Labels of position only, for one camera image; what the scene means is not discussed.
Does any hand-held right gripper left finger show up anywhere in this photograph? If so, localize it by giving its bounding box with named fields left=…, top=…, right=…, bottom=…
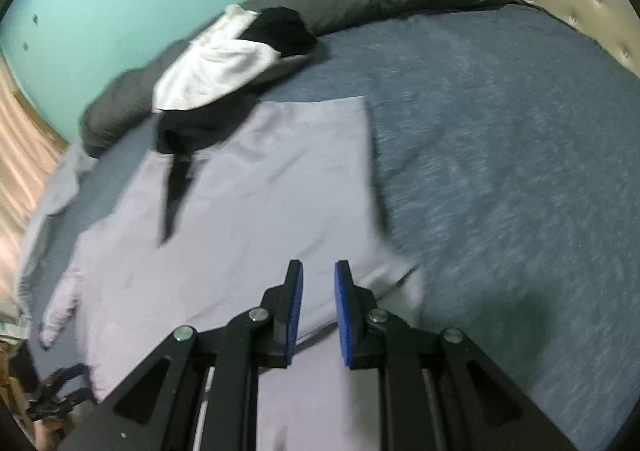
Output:
left=60, top=258, right=305, bottom=451

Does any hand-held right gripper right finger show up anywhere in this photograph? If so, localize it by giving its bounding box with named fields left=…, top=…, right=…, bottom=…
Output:
left=334, top=258, right=576, bottom=451

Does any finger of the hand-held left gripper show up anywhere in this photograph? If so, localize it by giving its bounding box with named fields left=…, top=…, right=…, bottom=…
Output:
left=49, top=364, right=94, bottom=389
left=54, top=387, right=98, bottom=408

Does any grey jacket with black lining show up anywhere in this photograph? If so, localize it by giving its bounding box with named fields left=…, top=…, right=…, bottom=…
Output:
left=39, top=96, right=426, bottom=451

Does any light grey bed sheet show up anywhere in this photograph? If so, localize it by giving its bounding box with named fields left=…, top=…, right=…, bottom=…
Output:
left=15, top=141, right=96, bottom=327

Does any bed with blue sheet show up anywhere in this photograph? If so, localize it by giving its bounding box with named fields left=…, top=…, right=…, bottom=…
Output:
left=25, top=3, right=640, bottom=451

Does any pink curtain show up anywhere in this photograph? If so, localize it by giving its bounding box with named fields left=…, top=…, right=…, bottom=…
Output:
left=0, top=51, right=68, bottom=322

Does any white and black garment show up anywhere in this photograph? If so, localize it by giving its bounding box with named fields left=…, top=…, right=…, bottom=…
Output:
left=155, top=6, right=321, bottom=247

